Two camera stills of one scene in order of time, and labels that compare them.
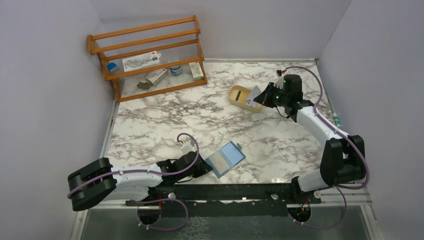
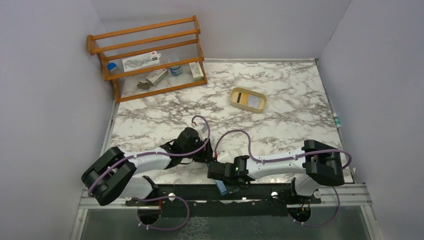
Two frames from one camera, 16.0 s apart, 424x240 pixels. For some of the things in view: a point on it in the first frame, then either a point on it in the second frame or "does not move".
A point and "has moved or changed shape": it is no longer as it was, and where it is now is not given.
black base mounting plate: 220,200 does not move
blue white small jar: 176,70 does not move
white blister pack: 142,60 does not move
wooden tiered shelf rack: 152,59 does not move
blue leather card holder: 226,159 has moved or changed shape
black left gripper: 203,165 → 205,154
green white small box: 196,71 does not move
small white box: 154,76 does not move
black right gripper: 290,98 → 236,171
